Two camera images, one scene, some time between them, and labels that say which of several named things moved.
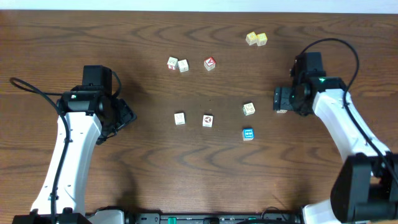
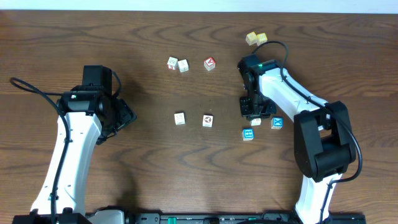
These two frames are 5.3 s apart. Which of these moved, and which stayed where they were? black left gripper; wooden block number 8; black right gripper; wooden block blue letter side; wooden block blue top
Moved: wooden block number 8; black right gripper
Stayed: wooden block blue top; wooden block blue letter side; black left gripper
